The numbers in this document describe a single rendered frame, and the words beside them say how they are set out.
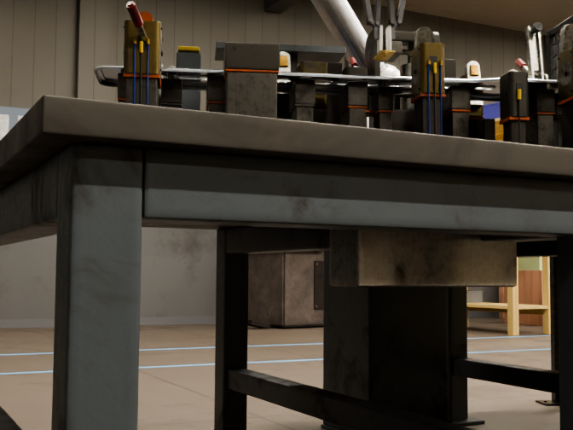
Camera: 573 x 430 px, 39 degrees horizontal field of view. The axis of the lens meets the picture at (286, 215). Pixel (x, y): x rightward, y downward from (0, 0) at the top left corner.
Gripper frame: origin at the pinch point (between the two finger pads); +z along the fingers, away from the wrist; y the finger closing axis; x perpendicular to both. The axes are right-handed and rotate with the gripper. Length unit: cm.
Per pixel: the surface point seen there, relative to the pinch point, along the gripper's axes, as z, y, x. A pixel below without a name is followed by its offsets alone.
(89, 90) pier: -118, 144, -605
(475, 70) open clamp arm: 3.0, -29.2, -14.5
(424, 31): 2.2, -5.8, 15.5
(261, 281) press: 66, -26, -602
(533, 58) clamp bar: -1.2, -46.1, -14.9
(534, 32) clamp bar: -8.4, -46.4, -14.8
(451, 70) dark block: 2.3, -23.6, -18.1
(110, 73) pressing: 11, 68, 0
